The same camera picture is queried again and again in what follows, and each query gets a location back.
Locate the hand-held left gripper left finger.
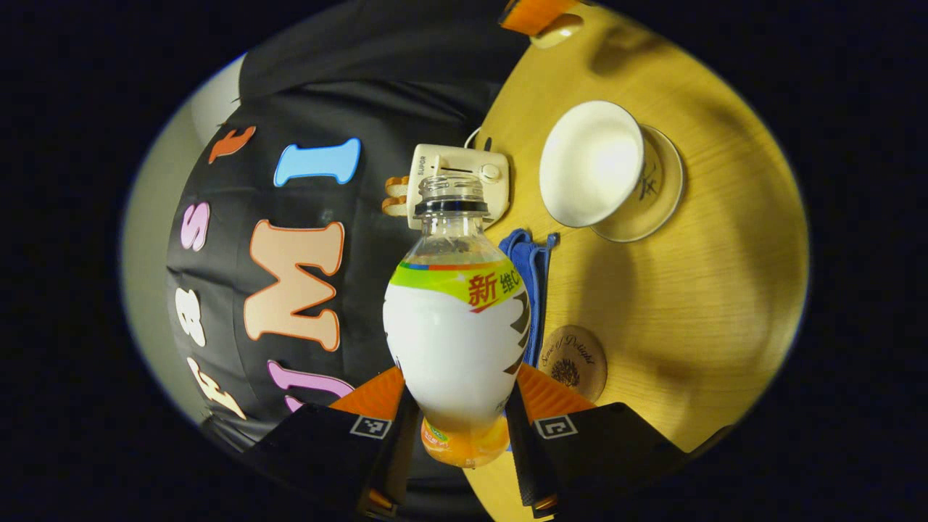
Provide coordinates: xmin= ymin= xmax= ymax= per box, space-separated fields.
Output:
xmin=243 ymin=366 xmax=422 ymax=520

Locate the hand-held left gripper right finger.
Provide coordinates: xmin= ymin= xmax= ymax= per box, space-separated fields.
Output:
xmin=505 ymin=362 xmax=689 ymax=520

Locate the round wooden coaster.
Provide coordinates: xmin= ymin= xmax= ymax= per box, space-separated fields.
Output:
xmin=537 ymin=325 xmax=608 ymax=404

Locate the cream ceramic teacup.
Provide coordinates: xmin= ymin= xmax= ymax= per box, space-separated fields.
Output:
xmin=539 ymin=100 xmax=645 ymax=229

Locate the clear water bottle white label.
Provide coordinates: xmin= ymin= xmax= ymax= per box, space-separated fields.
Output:
xmin=382 ymin=173 xmax=531 ymax=469

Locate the white toaster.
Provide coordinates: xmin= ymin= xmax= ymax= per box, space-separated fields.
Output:
xmin=406 ymin=144 xmax=511 ymax=232

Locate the blue towel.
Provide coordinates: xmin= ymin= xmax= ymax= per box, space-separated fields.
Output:
xmin=497 ymin=228 xmax=560 ymax=368

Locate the black backdrop cloth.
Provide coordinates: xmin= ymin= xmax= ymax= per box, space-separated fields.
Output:
xmin=165 ymin=0 xmax=534 ymax=508

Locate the cream ceramic saucer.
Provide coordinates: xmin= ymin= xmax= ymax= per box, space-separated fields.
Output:
xmin=591 ymin=125 xmax=684 ymax=244

